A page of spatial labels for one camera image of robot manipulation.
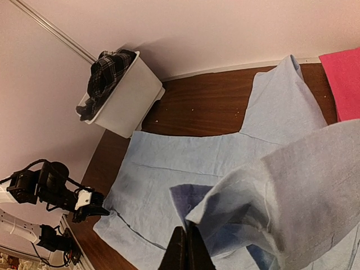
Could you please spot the light blue shirt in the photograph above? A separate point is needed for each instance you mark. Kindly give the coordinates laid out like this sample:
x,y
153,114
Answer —
x,y
281,193

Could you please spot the black white plaid garment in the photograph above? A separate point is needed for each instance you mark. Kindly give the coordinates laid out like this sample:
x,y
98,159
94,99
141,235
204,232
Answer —
x,y
106,73

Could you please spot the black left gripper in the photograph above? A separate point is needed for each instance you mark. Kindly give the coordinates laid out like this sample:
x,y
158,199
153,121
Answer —
x,y
24,189

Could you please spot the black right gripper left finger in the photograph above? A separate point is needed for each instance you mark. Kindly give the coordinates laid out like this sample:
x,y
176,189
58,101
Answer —
x,y
175,254

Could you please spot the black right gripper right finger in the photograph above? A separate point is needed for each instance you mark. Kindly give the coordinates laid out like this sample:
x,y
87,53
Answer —
x,y
198,256

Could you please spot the white plastic laundry bin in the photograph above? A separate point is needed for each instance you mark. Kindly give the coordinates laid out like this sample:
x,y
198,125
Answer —
x,y
130,101

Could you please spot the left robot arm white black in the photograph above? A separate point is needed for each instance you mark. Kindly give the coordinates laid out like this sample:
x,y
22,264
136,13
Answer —
x,y
42,235

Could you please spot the pink trousers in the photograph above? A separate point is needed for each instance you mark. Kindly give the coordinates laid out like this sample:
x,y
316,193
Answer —
x,y
342,71

